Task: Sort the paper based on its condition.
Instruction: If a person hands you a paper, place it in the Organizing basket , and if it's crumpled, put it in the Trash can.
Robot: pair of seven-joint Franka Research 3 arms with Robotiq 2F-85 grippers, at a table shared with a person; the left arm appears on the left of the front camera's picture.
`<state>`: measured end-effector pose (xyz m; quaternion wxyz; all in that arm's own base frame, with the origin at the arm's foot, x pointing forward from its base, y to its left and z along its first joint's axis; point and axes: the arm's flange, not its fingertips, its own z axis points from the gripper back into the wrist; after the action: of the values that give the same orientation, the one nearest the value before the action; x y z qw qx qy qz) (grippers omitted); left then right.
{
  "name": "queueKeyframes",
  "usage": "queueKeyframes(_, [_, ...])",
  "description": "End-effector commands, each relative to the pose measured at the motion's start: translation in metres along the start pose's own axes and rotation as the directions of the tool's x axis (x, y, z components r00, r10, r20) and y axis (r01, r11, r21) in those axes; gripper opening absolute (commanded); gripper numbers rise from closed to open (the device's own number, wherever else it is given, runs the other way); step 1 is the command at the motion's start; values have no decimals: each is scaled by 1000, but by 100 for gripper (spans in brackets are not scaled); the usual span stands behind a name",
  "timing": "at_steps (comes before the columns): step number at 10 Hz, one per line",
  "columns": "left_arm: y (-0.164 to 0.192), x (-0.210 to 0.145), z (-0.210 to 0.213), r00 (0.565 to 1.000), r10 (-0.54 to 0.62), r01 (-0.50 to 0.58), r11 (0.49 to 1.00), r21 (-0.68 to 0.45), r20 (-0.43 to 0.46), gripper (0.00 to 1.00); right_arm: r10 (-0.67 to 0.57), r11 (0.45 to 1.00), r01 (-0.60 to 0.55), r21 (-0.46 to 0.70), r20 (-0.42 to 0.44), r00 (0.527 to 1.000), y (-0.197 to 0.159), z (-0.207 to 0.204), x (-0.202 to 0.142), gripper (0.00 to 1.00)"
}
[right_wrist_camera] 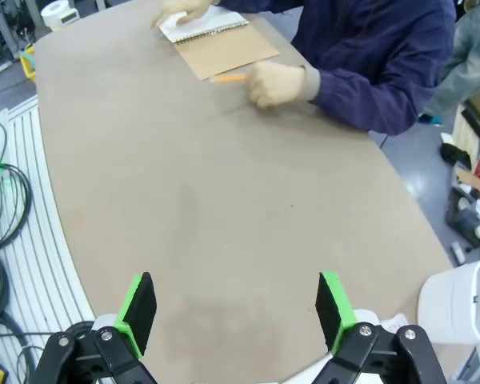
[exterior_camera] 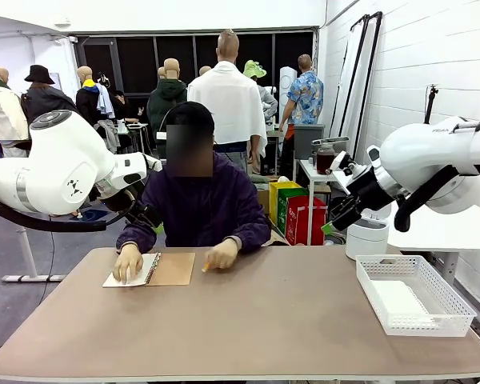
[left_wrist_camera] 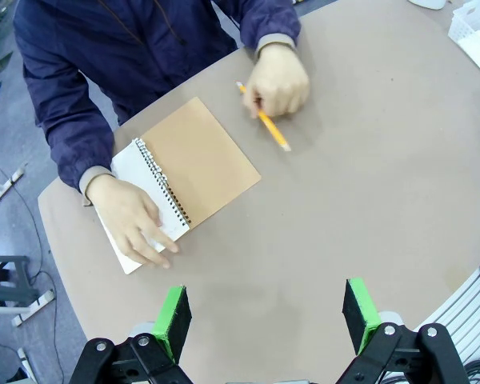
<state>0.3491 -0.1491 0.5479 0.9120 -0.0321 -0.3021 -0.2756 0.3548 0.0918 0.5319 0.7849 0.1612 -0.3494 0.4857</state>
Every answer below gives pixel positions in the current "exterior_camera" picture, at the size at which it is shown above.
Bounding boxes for white tall air purifier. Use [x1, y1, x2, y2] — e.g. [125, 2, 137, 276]
[279, 66, 298, 108]

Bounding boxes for mannequin with black hat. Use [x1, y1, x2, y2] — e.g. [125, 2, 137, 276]
[20, 64, 79, 126]

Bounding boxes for cardboard box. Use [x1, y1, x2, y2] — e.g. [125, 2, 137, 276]
[257, 188, 271, 216]

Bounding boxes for white paper sheet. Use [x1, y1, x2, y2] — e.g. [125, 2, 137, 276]
[370, 279, 442, 327]

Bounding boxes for mannequin with green hat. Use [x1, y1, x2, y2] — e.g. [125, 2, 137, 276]
[242, 59, 279, 123]

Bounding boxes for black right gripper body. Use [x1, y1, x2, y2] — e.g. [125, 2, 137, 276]
[345, 165, 388, 214]

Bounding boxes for black framed white panel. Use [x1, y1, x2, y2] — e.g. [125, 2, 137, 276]
[354, 10, 384, 150]
[329, 14, 371, 139]

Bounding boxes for mannequin with yellow scarf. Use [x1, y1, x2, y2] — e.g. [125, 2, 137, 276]
[75, 66, 118, 127]

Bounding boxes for mannequin with white cloth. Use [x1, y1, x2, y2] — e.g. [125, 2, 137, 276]
[186, 29, 270, 163]

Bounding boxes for spiral notebook brown cover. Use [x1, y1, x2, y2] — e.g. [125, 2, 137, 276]
[102, 251, 196, 289]

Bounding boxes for mannequin in green hoodie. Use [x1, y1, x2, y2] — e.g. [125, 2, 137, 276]
[146, 58, 190, 135]

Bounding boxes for person right hand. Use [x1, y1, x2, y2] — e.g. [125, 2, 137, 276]
[112, 242, 145, 286]

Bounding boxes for white work table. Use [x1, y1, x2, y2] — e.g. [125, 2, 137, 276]
[386, 202, 480, 286]

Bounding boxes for person blurred head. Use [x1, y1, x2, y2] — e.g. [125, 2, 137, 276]
[166, 124, 215, 178]

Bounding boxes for white cylindrical bin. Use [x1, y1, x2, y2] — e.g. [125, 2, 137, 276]
[346, 203, 392, 262]

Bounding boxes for white table stand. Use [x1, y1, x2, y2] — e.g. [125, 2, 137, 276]
[1, 226, 67, 283]

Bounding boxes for grey bin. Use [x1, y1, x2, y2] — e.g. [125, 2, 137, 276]
[293, 123, 326, 161]

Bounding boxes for glass jar dark liquid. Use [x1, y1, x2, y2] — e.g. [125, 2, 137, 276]
[315, 142, 338, 175]

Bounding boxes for background person black hair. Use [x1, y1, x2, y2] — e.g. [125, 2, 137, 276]
[114, 90, 145, 124]

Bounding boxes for mannequin in floral shirt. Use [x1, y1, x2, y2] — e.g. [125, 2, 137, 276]
[278, 54, 326, 183]

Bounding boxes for grey tool on shelf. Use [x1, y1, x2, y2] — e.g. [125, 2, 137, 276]
[311, 136, 351, 146]

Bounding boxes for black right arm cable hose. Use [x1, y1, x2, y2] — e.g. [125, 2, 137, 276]
[393, 163, 462, 234]

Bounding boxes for person left forearm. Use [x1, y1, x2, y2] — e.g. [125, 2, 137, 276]
[223, 218, 273, 255]

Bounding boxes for person left hand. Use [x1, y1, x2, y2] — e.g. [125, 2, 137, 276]
[204, 238, 240, 271]

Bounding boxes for person torso purple jacket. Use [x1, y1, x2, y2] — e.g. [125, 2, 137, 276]
[115, 150, 273, 255]

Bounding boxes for red bag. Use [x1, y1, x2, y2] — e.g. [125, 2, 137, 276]
[286, 195, 329, 246]

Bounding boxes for yellow bag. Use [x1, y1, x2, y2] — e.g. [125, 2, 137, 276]
[268, 180, 303, 237]

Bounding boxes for white plastic mesh basket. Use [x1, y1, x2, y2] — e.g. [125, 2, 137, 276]
[355, 254, 478, 338]

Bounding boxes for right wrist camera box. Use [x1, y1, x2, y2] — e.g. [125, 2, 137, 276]
[329, 150, 370, 178]

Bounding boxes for mannequin in cream coat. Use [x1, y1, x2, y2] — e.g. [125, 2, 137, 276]
[0, 66, 30, 158]

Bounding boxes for white side table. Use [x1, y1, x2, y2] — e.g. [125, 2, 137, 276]
[298, 158, 347, 246]

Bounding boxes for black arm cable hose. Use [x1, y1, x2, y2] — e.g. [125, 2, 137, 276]
[0, 194, 107, 234]
[393, 163, 462, 234]

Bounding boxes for green bag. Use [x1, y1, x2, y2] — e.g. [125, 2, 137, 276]
[278, 187, 310, 238]

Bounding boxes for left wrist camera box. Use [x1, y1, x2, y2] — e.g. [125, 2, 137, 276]
[143, 154, 163, 173]

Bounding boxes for black cap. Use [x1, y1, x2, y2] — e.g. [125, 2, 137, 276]
[166, 101, 216, 135]

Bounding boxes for black tripod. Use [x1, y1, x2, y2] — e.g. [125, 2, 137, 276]
[423, 83, 441, 124]

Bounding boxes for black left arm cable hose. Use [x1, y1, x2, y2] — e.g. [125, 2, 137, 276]
[0, 194, 107, 234]

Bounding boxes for person right forearm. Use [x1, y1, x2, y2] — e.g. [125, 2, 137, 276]
[115, 207, 165, 254]

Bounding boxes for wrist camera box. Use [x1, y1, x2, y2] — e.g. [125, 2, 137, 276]
[143, 154, 163, 173]
[329, 150, 370, 178]

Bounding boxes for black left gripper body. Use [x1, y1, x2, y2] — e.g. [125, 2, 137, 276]
[123, 198, 163, 232]

